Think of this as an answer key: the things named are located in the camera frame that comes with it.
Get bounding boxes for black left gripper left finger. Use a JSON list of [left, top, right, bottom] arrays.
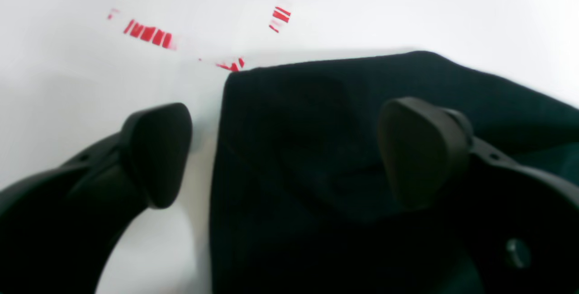
[[0, 103, 193, 294]]

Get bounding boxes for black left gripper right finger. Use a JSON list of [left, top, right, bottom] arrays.
[[378, 97, 578, 294]]

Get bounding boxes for black graphic T-shirt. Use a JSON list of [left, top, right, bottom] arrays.
[[209, 51, 578, 294]]

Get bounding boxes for red tape rectangle marking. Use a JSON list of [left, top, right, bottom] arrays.
[[107, 0, 294, 71]]

